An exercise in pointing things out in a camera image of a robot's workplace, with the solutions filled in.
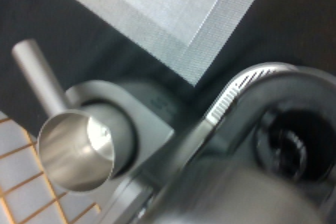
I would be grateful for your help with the wooden shoji folding screen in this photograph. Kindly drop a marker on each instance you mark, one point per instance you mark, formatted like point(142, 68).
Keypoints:
point(31, 201)

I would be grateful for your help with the grey pod coffee machine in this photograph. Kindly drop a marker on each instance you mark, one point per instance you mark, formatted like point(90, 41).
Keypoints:
point(244, 166)

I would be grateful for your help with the grey woven placemat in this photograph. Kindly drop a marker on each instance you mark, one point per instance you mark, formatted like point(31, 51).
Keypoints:
point(180, 30)

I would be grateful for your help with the steel milk frother pitcher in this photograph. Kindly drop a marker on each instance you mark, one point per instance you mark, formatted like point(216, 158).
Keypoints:
point(85, 141)

